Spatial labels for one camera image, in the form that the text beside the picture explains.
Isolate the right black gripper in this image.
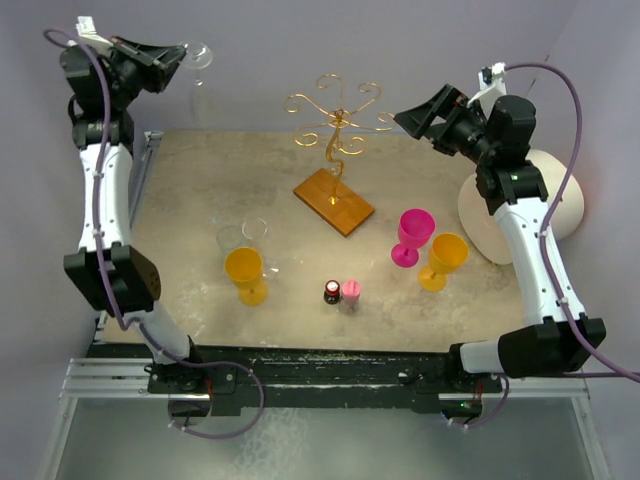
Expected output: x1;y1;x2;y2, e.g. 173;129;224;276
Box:
395;83;497;165

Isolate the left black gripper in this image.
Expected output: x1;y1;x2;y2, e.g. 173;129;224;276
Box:
108;36;187;109

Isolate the clear wine glass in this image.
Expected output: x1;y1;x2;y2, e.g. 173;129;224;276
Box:
241;217;280;279
181;40;213;124
216;225;246;257

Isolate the pink wine glass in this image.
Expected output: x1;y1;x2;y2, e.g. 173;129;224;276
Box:
391;208;436;268

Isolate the yellow wine glass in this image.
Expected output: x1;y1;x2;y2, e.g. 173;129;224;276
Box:
418;232;469;292
224;247;268;306

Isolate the clear wine glass front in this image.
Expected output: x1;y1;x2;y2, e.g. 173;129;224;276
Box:
216;225;246;257

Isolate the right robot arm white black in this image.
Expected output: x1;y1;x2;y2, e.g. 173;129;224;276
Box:
394;85;606;391

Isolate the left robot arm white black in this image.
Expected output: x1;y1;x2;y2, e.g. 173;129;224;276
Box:
59;34;211;392

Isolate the white cylindrical container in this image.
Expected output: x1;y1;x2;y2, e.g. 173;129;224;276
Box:
457;149;585;265

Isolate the pink capped shaker bottle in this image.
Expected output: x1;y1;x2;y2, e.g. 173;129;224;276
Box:
340;280;361;314

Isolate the dark red capped bottle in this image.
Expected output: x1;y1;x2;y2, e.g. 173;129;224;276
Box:
323;280;341;305

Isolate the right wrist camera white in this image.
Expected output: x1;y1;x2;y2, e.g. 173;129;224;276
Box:
469;62;507;112

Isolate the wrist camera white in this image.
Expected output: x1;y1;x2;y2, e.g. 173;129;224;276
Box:
469;62;507;112
76;16;113;52

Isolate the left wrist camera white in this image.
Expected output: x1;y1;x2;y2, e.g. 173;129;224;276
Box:
76;16;113;52

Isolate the gold wire wine glass rack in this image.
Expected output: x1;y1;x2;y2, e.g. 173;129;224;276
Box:
283;73;394;237

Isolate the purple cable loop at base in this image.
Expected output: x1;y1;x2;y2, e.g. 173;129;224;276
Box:
167;367;269;444

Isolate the black base frame bar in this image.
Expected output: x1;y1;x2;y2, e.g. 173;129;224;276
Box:
87;342;506;416

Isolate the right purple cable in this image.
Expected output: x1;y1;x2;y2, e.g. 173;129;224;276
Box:
504;62;640;384

